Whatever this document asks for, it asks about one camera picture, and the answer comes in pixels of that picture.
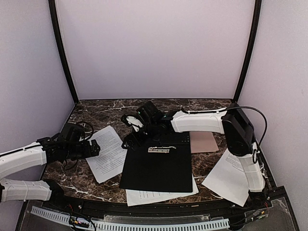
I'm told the printed paper sheet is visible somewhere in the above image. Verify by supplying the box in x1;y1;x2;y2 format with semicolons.
126;178;199;206
86;126;127;184
202;150;249;207

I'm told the metal folder clip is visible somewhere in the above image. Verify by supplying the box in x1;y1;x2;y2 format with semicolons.
148;146;176;153

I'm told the teal folder with black inside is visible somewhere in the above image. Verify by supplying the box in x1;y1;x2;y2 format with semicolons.
119;132;193;193

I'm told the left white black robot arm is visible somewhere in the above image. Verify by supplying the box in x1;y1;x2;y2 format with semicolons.
0;122;100;202

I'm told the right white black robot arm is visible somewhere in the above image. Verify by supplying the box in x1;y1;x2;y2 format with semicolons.
120;101;268;203

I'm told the tan brown folder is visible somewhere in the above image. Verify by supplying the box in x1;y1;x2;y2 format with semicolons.
190;131;219;154

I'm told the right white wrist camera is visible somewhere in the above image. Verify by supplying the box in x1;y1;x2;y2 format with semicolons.
121;115;143;132

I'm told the black front rail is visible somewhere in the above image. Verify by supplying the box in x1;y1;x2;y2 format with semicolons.
27;187;293;228

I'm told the white slotted cable duct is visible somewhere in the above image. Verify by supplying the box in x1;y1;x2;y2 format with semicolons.
30;206;230;231

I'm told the left black frame post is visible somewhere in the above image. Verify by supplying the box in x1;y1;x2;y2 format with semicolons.
48;0;79;105

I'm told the black frame post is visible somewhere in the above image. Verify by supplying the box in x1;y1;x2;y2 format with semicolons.
48;0;79;105
232;0;262;103

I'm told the right black frame post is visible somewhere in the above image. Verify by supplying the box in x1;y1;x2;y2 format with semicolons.
232;0;262;103

